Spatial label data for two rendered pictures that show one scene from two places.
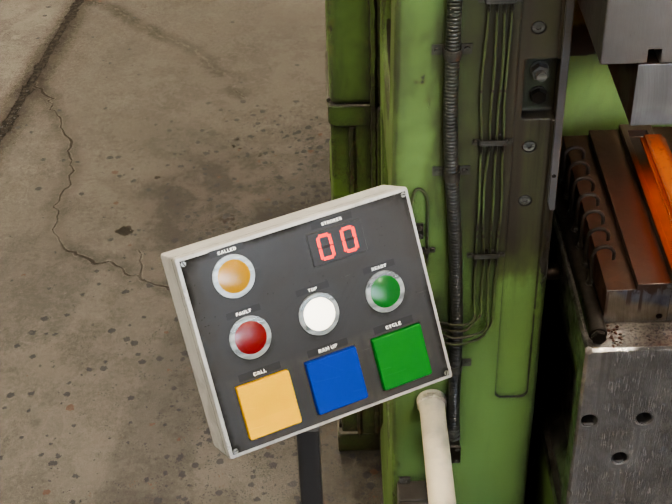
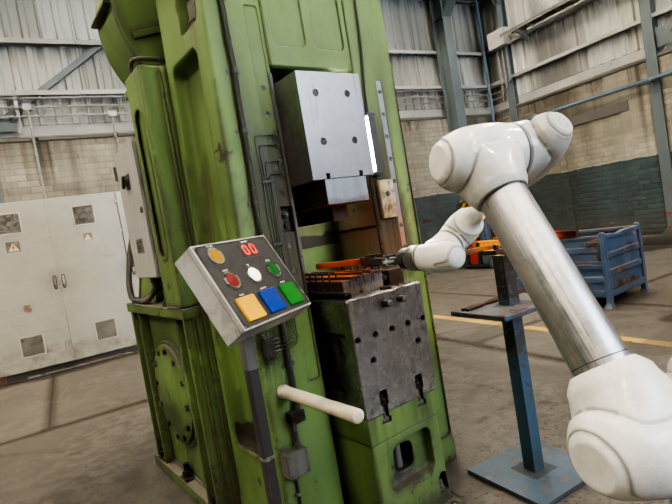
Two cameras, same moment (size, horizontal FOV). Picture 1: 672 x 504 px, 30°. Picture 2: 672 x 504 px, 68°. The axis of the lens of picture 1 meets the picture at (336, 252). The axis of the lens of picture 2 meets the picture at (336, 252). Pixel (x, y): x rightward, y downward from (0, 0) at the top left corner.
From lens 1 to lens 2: 1.23 m
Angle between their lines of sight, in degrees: 49
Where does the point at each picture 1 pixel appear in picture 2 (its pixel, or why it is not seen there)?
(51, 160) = not seen: outside the picture
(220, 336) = (220, 278)
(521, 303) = (305, 324)
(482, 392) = (302, 379)
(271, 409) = (253, 308)
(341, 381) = (274, 299)
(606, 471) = (371, 369)
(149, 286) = not seen: outside the picture
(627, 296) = (349, 283)
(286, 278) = (236, 259)
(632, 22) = (318, 163)
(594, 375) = (353, 314)
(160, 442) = not seen: outside the picture
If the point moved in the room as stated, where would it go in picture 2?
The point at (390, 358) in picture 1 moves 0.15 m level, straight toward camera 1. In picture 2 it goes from (287, 292) to (313, 293)
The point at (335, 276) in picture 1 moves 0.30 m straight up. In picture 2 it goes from (253, 261) to (236, 163)
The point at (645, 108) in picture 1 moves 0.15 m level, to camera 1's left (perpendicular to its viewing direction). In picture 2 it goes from (331, 197) to (297, 201)
